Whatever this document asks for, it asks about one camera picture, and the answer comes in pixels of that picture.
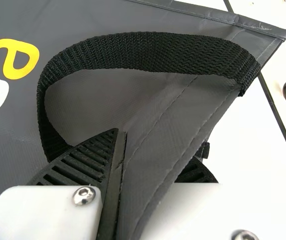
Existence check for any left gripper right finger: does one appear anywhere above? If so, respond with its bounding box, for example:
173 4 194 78
142 155 286 240

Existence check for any black strip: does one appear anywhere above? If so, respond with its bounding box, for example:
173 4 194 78
222 0 286 175

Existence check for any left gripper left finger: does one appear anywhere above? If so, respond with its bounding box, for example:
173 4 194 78
0 127 128 240

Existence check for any dark grey bag with straps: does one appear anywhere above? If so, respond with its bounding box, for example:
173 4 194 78
0 0 286 240

